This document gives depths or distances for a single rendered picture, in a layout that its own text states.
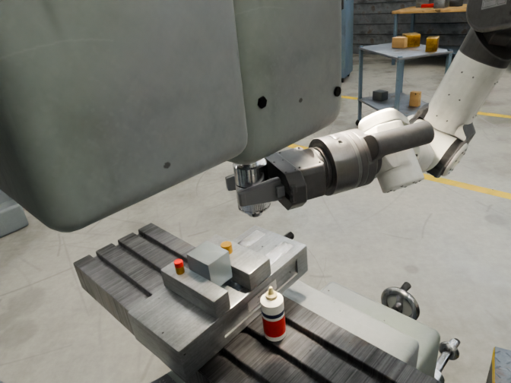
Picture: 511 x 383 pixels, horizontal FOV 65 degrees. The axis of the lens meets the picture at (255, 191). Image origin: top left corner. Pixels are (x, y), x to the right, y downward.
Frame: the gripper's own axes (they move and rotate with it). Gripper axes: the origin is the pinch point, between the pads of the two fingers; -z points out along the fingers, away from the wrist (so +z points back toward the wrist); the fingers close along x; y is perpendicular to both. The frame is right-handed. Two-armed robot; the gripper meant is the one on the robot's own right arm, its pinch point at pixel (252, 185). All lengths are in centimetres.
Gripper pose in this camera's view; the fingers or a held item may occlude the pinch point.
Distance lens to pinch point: 56.7
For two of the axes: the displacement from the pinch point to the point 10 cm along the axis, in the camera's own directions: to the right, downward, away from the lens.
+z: 9.3, -2.5, 2.8
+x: 3.6, 3.9, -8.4
